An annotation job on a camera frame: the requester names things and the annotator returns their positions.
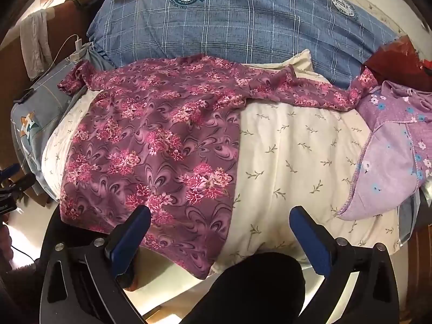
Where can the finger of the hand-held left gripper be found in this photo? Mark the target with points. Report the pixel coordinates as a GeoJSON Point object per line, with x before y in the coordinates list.
{"type": "Point", "coordinates": [19, 185]}
{"type": "Point", "coordinates": [10, 170]}

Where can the person's black trouser leg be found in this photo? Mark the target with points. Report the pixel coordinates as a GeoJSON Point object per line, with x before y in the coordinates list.
{"type": "Point", "coordinates": [260, 290]}

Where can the red plastic bag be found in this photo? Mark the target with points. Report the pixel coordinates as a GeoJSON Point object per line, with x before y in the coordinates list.
{"type": "Point", "coordinates": [395, 57]}

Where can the grey hanging cloth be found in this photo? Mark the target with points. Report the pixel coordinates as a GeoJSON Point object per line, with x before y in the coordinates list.
{"type": "Point", "coordinates": [35, 44]}

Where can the lilac floral garment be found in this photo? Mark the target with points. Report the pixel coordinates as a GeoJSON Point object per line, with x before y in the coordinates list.
{"type": "Point", "coordinates": [395, 148]}

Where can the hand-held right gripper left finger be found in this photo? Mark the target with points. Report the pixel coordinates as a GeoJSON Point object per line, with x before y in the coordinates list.
{"type": "Point", "coordinates": [130, 241]}

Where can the brown headboard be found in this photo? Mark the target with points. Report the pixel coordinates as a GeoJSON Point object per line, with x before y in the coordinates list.
{"type": "Point", "coordinates": [69, 20]}

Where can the light blue star-print pillow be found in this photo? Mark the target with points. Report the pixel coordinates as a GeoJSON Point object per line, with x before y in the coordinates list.
{"type": "Point", "coordinates": [37, 118]}

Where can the maroon floral shirt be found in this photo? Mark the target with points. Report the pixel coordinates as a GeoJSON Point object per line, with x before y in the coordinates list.
{"type": "Point", "coordinates": [152, 148]}

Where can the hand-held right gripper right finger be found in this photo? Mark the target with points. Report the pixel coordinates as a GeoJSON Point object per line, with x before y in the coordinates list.
{"type": "Point", "coordinates": [311, 243]}

